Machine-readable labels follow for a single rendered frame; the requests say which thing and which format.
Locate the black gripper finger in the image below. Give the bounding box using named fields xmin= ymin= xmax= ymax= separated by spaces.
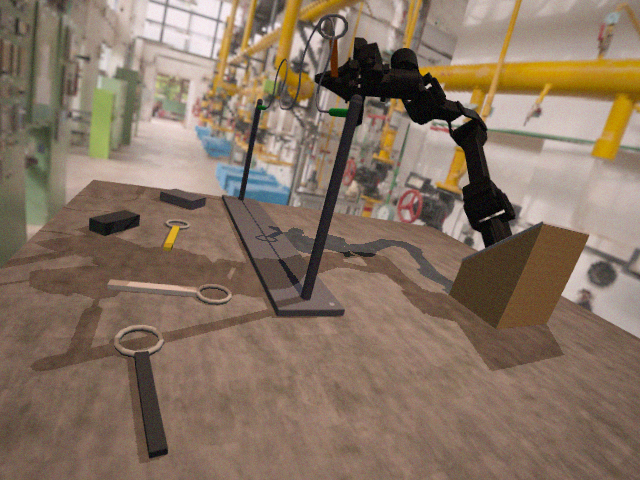
xmin=315 ymin=57 xmax=351 ymax=78
xmin=314 ymin=73 xmax=350 ymax=104

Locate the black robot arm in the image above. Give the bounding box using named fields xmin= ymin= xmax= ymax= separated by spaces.
xmin=358 ymin=42 xmax=515 ymax=248

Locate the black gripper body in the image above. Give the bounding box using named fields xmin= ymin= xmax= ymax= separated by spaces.
xmin=348 ymin=37 xmax=395 ymax=126

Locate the dark grey flat handle with beige loop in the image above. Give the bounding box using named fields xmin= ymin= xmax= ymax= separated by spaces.
xmin=114 ymin=325 xmax=168 ymax=458

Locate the grey loop with yellow handle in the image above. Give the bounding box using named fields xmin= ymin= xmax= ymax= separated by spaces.
xmin=163 ymin=220 xmax=190 ymax=252

